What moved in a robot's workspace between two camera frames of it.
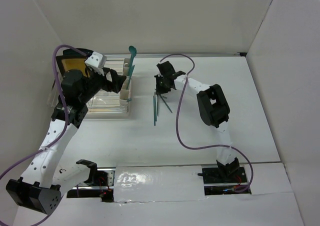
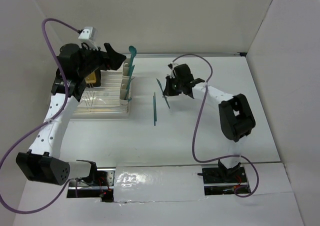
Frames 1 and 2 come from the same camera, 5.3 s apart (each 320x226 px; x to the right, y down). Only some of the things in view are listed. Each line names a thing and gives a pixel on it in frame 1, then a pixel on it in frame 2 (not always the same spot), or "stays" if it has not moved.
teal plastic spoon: x=133 y=51 stays
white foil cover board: x=158 y=183 stays
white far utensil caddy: x=126 y=67 stays
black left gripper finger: x=117 y=81 -> x=115 y=59
